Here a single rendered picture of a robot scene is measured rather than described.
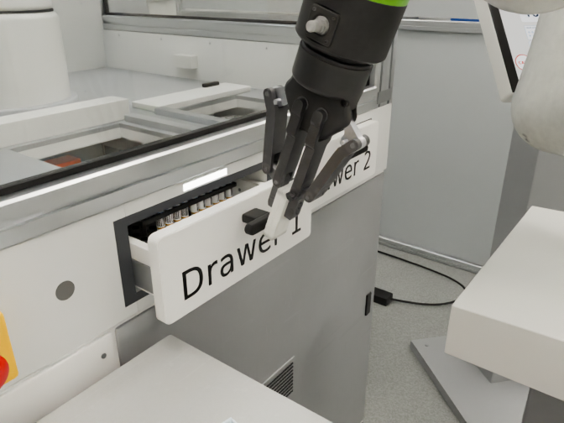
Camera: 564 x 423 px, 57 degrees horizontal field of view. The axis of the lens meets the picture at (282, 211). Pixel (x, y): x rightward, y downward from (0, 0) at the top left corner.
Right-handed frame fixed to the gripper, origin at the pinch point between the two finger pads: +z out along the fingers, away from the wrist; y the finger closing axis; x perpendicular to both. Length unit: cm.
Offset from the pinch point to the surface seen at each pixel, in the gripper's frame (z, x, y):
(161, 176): 0.4, -7.5, -12.8
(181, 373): 16.5, -14.5, 2.1
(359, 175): 12.2, 39.2, -6.9
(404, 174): 70, 166, -33
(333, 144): 4.1, 29.0, -9.8
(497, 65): -8, 77, -1
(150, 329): 19.0, -11.6, -6.3
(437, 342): 87, 104, 21
